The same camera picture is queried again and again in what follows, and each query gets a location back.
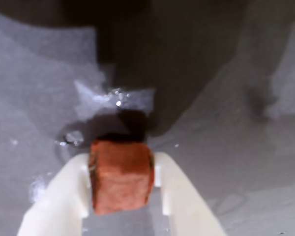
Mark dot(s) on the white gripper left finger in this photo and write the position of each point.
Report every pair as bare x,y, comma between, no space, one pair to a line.
59,196

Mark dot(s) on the red-brown cube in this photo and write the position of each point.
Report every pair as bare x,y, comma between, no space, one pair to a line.
121,177

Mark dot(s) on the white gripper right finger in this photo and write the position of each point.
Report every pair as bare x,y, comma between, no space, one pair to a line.
186,196

